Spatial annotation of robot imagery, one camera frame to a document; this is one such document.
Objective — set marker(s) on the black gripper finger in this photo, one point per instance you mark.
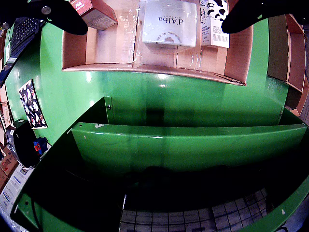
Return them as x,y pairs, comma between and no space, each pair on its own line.
260,9
36,12

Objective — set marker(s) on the tall white carton box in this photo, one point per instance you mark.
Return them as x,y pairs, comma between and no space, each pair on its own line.
169,29

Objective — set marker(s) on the cow print carton box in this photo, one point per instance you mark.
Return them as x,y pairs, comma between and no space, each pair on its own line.
210,24

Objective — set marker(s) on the red carton box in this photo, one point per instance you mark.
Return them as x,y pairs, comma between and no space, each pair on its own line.
101,17

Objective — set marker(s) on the shallow cardboard tray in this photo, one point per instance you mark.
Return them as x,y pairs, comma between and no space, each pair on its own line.
108,48

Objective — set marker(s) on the blue red small item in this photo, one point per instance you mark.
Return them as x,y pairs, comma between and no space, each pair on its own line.
39,146

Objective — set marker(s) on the red printed cardboard carton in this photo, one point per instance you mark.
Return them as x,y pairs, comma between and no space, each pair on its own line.
8,166

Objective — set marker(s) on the black laptop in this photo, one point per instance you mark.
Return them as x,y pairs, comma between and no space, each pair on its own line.
24,36

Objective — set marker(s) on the black patterned card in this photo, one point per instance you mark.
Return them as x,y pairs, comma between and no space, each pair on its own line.
32,106

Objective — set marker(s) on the black rounded device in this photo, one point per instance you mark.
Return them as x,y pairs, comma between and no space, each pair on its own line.
24,145

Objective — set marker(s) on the green metal rack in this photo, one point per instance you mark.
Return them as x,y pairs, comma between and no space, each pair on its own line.
169,145

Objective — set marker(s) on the printed paper sheet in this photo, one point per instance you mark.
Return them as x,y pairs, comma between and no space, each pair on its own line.
14,183

